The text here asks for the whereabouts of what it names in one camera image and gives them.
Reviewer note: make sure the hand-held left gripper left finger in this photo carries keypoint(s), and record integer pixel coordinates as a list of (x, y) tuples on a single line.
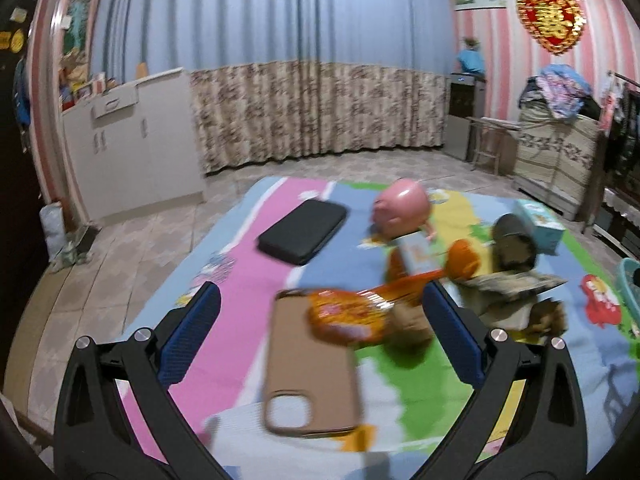
[(192, 332)]

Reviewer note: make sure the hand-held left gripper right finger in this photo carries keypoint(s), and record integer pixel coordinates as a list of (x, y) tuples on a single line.
[(450, 332)]

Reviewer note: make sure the grey paper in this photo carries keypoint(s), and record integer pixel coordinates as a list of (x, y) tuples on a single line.
[(510, 287)]

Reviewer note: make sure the small printed carton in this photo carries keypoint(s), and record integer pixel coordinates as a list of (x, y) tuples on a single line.
[(417, 255)]

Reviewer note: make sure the orange snack wrapper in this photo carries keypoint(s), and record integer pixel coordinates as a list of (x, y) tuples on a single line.
[(345, 317)]

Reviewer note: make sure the teal plastic basket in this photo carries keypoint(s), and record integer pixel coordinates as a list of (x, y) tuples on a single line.
[(629, 290)]

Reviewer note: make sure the brown crumpled lump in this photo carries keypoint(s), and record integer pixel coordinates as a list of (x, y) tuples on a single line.
[(410, 325)]

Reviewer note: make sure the orange plastic cup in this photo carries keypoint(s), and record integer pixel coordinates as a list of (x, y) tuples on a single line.
[(462, 260)]

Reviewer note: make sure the cartoon bird play mat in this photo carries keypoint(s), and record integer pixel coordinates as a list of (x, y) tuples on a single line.
[(250, 280)]

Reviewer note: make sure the dark round object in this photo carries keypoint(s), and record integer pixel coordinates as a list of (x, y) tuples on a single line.
[(512, 242)]

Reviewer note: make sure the brown phone case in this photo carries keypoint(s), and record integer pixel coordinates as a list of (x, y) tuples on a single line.
[(310, 375)]

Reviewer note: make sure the pink pig cup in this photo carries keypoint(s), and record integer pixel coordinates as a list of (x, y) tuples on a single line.
[(402, 205)]

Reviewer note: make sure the teal cardboard box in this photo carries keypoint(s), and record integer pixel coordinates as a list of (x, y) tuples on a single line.
[(542, 222)]

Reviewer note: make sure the black rectangular case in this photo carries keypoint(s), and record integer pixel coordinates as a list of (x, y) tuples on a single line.
[(302, 230)]

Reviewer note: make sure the white bag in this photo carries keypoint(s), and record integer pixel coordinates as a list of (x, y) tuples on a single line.
[(52, 230)]

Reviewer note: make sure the white cabinet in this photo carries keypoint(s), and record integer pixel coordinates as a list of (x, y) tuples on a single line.
[(140, 150)]

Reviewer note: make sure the low cabinet with lace cloth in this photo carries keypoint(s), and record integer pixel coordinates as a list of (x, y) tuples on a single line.
[(620, 225)]

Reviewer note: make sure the cabinet under floral cloth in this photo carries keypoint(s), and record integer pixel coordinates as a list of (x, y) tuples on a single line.
[(555, 160)]

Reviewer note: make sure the small folding table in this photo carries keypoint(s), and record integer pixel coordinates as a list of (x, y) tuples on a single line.
[(492, 127)]

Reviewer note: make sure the grey water dispenser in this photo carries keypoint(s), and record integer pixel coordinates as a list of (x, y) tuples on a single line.
[(465, 110)]

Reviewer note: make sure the rack of hanging clothes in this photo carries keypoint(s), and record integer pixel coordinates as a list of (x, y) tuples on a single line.
[(622, 130)]

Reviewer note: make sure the pile of clothes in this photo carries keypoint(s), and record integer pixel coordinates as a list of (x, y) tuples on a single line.
[(557, 87)]

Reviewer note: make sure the blue covered water bottle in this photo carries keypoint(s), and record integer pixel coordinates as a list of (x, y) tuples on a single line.
[(471, 60)]

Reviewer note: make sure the clutter on white cabinet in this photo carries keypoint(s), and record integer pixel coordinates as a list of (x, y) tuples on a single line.
[(80, 82)]

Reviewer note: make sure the blue and floral curtain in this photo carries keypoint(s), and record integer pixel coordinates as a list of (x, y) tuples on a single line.
[(280, 60)]

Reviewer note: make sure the red heart wall decoration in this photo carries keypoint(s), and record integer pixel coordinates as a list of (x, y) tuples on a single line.
[(550, 17)]

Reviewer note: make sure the green wall poster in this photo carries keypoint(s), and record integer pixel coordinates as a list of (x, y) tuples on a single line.
[(77, 15)]

